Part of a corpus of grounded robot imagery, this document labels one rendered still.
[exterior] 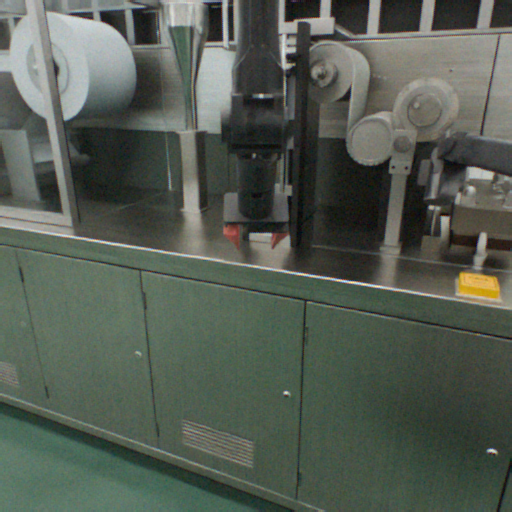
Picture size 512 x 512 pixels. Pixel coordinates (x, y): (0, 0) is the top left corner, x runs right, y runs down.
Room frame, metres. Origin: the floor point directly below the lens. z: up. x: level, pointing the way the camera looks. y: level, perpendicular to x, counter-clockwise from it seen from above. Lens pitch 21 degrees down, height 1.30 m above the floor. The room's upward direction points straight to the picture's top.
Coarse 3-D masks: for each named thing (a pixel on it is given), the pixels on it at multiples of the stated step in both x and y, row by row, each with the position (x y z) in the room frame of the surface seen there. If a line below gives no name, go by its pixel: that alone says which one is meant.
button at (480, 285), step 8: (464, 272) 0.84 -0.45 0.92; (464, 280) 0.81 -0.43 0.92; (472, 280) 0.81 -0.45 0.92; (480, 280) 0.81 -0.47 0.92; (488, 280) 0.81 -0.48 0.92; (496, 280) 0.81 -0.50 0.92; (464, 288) 0.78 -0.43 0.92; (472, 288) 0.78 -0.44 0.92; (480, 288) 0.77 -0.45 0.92; (488, 288) 0.77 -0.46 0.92; (496, 288) 0.77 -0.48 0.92; (480, 296) 0.77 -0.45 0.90; (488, 296) 0.77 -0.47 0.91; (496, 296) 0.76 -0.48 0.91
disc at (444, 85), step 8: (416, 80) 1.09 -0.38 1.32; (424, 80) 1.08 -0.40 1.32; (432, 80) 1.08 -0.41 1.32; (440, 80) 1.07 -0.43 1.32; (408, 88) 1.10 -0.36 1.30; (448, 88) 1.06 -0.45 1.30; (400, 96) 1.10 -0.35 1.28; (416, 96) 1.09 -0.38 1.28; (456, 96) 1.06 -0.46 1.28; (400, 104) 1.10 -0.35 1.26; (456, 104) 1.05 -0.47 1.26; (456, 112) 1.05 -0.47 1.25; (400, 120) 1.10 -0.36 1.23; (448, 120) 1.06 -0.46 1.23; (400, 128) 1.10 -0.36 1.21; (448, 128) 1.06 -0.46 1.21; (424, 136) 1.08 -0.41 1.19; (432, 136) 1.07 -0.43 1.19
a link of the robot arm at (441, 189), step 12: (444, 144) 0.89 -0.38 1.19; (444, 156) 0.88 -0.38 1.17; (444, 168) 0.88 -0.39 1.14; (456, 168) 0.89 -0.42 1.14; (432, 180) 0.90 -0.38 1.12; (444, 180) 0.87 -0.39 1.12; (456, 180) 0.88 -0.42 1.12; (432, 192) 0.89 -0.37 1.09; (444, 192) 0.87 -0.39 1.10; (456, 192) 0.87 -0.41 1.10; (432, 204) 0.91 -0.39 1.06; (444, 204) 0.90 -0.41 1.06
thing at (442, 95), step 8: (416, 88) 1.08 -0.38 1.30; (424, 88) 1.08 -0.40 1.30; (432, 88) 1.07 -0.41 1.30; (440, 88) 1.07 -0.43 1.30; (408, 96) 1.09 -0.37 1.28; (440, 96) 1.06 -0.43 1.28; (448, 96) 1.06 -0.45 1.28; (408, 104) 1.09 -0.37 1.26; (448, 104) 1.06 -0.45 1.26; (400, 112) 1.10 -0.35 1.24; (448, 112) 1.06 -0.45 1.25; (408, 120) 1.09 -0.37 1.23; (440, 120) 1.06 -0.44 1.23; (408, 128) 1.09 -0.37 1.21; (416, 128) 1.08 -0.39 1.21; (424, 128) 1.07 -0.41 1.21; (432, 128) 1.07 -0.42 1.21; (440, 128) 1.06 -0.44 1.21
